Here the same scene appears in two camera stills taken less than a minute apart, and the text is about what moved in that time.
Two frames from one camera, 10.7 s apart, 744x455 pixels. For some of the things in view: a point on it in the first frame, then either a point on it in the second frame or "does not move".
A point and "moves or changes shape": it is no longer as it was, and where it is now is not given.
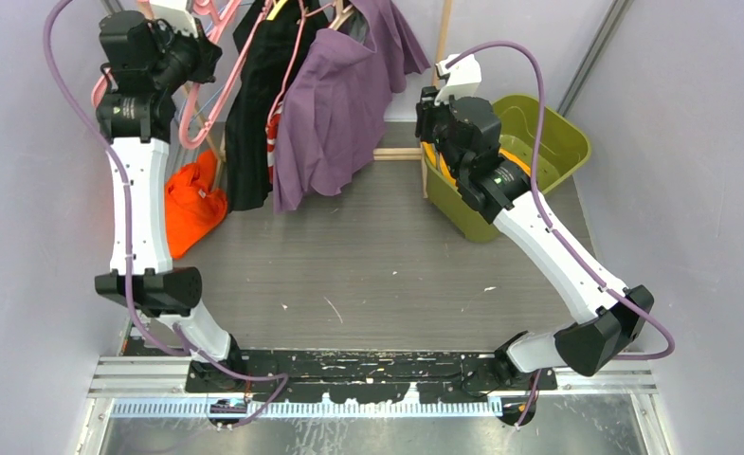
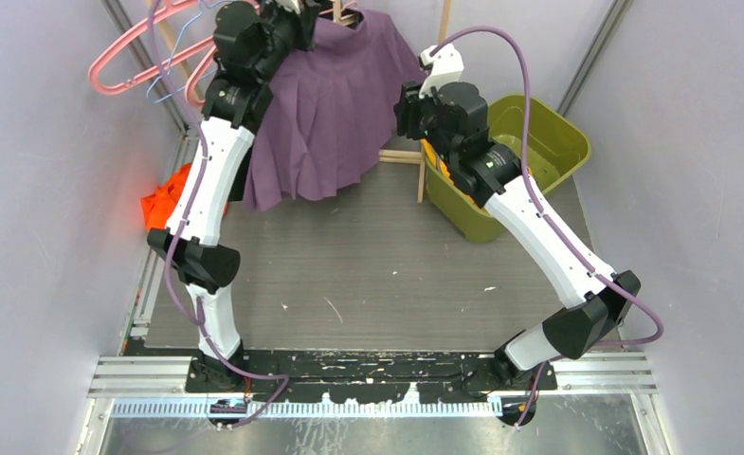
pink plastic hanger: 223,9 moves or changes shape
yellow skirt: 433,155 does not move
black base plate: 311,375 does not move
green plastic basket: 563,140 does not move
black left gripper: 205,51 → 302,22
